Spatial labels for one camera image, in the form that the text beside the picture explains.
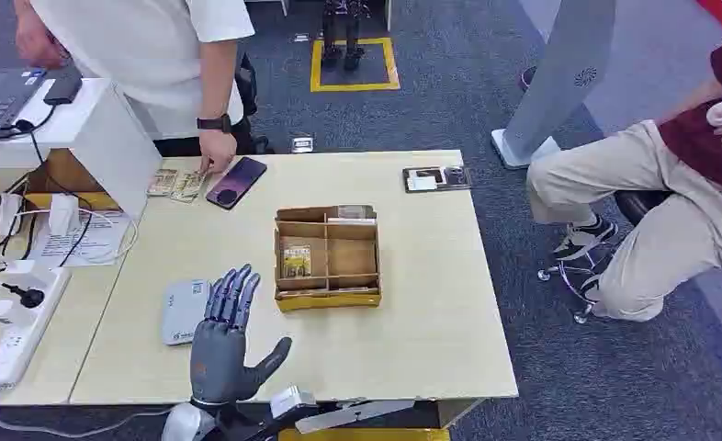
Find black cable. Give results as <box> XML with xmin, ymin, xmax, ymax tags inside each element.
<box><xmin>12</xmin><ymin>119</ymin><xmax>95</xmax><ymax>269</ymax></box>

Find pale printed card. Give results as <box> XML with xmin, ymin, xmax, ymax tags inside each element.
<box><xmin>146</xmin><ymin>168</ymin><xmax>180</xmax><ymax>198</ymax></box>

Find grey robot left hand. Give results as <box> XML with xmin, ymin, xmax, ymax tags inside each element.
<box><xmin>189</xmin><ymin>263</ymin><xmax>293</xmax><ymax>408</ymax></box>

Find black tray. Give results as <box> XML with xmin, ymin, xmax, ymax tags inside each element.
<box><xmin>402</xmin><ymin>165</ymin><xmax>473</xmax><ymax>194</ymax></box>

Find grey power strip cable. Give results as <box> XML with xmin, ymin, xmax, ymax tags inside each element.
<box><xmin>0</xmin><ymin>389</ymin><xmax>176</xmax><ymax>441</ymax></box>

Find yellow printed card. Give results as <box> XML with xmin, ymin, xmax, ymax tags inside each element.
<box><xmin>281</xmin><ymin>244</ymin><xmax>313</xmax><ymax>280</ymax></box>

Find wooden box with compartments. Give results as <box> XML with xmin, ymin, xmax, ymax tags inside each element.
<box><xmin>274</xmin><ymin>205</ymin><xmax>382</xmax><ymax>313</ymax></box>

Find printed card in stack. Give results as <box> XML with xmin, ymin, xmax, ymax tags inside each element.
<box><xmin>336</xmin><ymin>205</ymin><xmax>376</xmax><ymax>221</ymax></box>

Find green and gold printed card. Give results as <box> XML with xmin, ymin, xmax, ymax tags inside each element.
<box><xmin>169</xmin><ymin>171</ymin><xmax>208</xmax><ymax>205</ymax></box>

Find grey flat device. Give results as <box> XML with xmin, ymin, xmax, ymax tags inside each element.
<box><xmin>160</xmin><ymin>278</ymin><xmax>211</xmax><ymax>347</ymax></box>

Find dark smartphone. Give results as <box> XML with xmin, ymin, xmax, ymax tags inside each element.
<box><xmin>205</xmin><ymin>156</ymin><xmax>268</xmax><ymax>211</ymax></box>

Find grey pillar with white base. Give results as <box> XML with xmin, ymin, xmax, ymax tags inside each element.
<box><xmin>490</xmin><ymin>0</ymin><xmax>618</xmax><ymax>170</ymax></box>

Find seated person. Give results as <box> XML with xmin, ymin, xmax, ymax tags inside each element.
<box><xmin>526</xmin><ymin>30</ymin><xmax>722</xmax><ymax>323</ymax></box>

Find yellow box under desk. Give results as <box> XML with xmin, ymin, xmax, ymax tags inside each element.
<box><xmin>278</xmin><ymin>427</ymin><xmax>452</xmax><ymax>441</ymax></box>

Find black office chair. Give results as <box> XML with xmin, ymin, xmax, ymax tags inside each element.
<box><xmin>234</xmin><ymin>53</ymin><xmax>276</xmax><ymax>155</ymax></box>

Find grey bar under desk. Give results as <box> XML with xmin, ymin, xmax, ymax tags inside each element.
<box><xmin>294</xmin><ymin>398</ymin><xmax>417</xmax><ymax>435</ymax></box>

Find white power strip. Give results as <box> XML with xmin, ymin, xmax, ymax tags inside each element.
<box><xmin>0</xmin><ymin>266</ymin><xmax>72</xmax><ymax>389</ymax></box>

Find standing person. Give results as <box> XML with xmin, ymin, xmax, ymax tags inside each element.
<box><xmin>12</xmin><ymin>0</ymin><xmax>256</xmax><ymax>177</ymax></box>

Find yellow floor tape square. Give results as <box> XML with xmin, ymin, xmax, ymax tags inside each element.
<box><xmin>310</xmin><ymin>37</ymin><xmax>401</xmax><ymax>93</ymax></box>

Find black wristwatch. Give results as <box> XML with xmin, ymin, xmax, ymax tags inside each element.
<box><xmin>197</xmin><ymin>113</ymin><xmax>233</xmax><ymax>134</ymax></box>

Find black robot legs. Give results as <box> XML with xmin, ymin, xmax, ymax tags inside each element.
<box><xmin>321</xmin><ymin>0</ymin><xmax>371</xmax><ymax>71</ymax></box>

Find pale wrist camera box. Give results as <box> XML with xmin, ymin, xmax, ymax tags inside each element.
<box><xmin>269</xmin><ymin>385</ymin><xmax>319</xmax><ymax>420</ymax></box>

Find standing person's left hand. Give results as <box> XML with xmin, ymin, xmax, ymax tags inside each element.
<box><xmin>197</xmin><ymin>130</ymin><xmax>239</xmax><ymax>176</ymax></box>

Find white cable loop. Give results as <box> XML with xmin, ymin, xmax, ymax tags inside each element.
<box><xmin>0</xmin><ymin>207</ymin><xmax>140</xmax><ymax>266</ymax></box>

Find printed paper sheet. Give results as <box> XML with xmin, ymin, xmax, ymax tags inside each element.
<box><xmin>27</xmin><ymin>210</ymin><xmax>132</xmax><ymax>269</ymax></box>

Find black adapter box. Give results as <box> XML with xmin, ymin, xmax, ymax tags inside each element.
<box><xmin>43</xmin><ymin>73</ymin><xmax>85</xmax><ymax>106</ymax></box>

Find black stool with chrome base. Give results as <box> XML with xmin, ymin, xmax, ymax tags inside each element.
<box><xmin>537</xmin><ymin>189</ymin><xmax>673</xmax><ymax>325</ymax></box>

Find open cardboard box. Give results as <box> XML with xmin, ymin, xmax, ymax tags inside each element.
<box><xmin>23</xmin><ymin>149</ymin><xmax>122</xmax><ymax>211</ymax></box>

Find standing person's right hand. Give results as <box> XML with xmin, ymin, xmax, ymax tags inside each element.
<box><xmin>14</xmin><ymin>6</ymin><xmax>72</xmax><ymax>69</ymax></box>

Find black plug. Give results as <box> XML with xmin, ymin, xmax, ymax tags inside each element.
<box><xmin>2</xmin><ymin>282</ymin><xmax>46</xmax><ymax>310</ymax></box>

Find white desk riser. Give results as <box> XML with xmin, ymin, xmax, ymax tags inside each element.
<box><xmin>0</xmin><ymin>77</ymin><xmax>164</xmax><ymax>221</ymax></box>

